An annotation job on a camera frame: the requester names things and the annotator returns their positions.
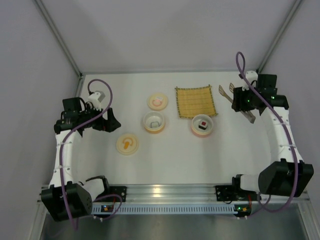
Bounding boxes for aluminium frame post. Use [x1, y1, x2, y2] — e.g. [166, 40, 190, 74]
[255, 0, 305, 74]
[32, 0, 84, 78]

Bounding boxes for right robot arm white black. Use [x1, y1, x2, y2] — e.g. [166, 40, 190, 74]
[231, 71, 314, 198]

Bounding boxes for sushi roll green centre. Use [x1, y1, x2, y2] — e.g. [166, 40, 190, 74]
[150, 121, 161, 129]

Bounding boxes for right aluminium frame post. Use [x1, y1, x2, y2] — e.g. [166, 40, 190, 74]
[255, 0, 305, 74]

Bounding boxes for left aluminium frame post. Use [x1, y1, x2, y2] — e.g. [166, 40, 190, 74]
[32, 0, 84, 78]

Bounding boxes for cream lid pink handle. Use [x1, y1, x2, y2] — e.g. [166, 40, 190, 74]
[147, 92, 168, 111]

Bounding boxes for pink lunch bowl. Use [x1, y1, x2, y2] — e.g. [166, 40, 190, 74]
[191, 114, 214, 138]

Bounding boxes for orange lunch bowl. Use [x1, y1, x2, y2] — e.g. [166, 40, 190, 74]
[142, 111, 166, 134]

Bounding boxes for bamboo sushi mat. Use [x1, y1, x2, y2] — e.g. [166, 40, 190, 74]
[175, 84, 218, 119]

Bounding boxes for sushi roll red centre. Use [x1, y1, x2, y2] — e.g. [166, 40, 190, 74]
[198, 120, 208, 130]

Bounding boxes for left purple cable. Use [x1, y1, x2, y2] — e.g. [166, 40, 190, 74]
[59, 78, 123, 231]

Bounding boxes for aluminium mounting rail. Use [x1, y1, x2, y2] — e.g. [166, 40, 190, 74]
[37, 183, 310, 204]

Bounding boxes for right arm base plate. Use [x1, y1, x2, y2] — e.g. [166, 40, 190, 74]
[214, 185, 258, 203]

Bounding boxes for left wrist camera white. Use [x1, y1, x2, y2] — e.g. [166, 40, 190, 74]
[88, 91, 106, 111]

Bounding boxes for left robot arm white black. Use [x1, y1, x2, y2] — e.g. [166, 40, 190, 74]
[40, 97, 121, 222]

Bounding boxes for cream lid orange handle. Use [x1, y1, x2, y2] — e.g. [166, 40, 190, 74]
[116, 133, 139, 156]

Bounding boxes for metal tongs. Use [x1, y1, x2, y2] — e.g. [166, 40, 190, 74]
[218, 83, 256, 124]

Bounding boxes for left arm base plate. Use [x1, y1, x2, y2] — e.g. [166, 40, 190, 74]
[110, 185, 128, 202]

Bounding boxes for slotted cable duct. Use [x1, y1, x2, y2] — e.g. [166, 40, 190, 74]
[91, 203, 251, 216]

